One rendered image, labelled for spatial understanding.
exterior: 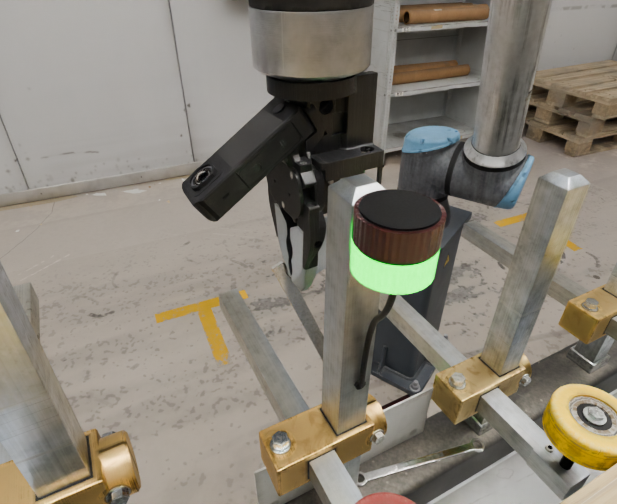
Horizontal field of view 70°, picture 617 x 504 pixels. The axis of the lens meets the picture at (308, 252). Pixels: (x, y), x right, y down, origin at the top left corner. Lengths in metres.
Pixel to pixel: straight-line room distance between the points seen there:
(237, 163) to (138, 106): 2.68
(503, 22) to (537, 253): 0.59
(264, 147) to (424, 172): 0.96
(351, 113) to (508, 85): 0.73
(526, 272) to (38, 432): 0.48
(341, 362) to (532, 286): 0.25
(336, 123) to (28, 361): 0.27
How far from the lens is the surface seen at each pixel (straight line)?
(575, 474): 0.62
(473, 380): 0.64
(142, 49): 2.96
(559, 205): 0.51
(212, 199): 0.35
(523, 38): 1.04
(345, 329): 0.39
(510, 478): 0.82
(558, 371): 0.89
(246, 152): 0.35
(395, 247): 0.28
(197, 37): 2.99
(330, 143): 0.38
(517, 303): 0.58
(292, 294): 0.46
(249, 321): 0.63
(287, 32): 0.33
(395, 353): 1.63
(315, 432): 0.50
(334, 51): 0.33
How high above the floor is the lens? 1.29
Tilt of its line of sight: 35 degrees down
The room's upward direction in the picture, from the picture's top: straight up
